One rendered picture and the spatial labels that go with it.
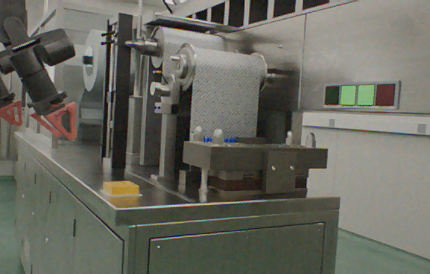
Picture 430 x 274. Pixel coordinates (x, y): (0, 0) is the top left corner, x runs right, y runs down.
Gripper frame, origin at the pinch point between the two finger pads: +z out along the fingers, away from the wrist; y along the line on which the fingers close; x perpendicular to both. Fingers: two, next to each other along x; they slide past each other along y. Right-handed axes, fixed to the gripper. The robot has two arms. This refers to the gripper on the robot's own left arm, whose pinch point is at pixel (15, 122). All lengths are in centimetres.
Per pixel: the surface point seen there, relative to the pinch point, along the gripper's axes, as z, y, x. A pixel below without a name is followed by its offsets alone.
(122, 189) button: 19, -51, -6
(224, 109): 18, -42, -48
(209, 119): 19, -41, -42
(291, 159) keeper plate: 32, -65, -48
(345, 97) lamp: 22, -73, -66
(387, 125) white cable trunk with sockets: 151, 67, -277
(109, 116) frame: 13.3, 4.4, -30.3
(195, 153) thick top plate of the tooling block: 21, -52, -28
